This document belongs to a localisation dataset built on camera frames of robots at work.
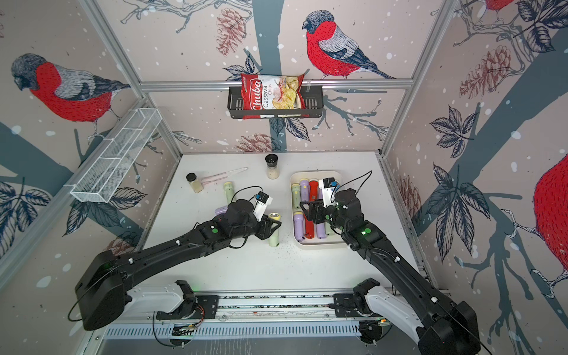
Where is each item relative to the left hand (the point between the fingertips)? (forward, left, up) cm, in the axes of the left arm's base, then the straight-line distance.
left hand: (280, 218), depth 77 cm
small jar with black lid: (+24, +41, -9) cm, 49 cm away
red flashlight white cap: (+22, -15, -15) cm, 31 cm away
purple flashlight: (+25, -10, -13) cm, 30 cm away
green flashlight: (+23, +26, -14) cm, 38 cm away
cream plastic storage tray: (-2, -21, -16) cm, 26 cm away
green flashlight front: (-6, +2, -5) cm, 9 cm away
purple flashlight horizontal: (+11, +28, -14) cm, 33 cm away
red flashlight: (+2, -11, -15) cm, 19 cm away
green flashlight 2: (+20, -6, -12) cm, 25 cm away
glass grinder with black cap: (+32, +5, -12) cm, 34 cm away
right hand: (+4, -9, +4) cm, 11 cm away
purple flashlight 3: (+1, -16, -14) cm, 21 cm away
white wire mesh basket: (+10, +60, +14) cm, 62 cm away
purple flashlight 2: (+3, -7, -13) cm, 15 cm away
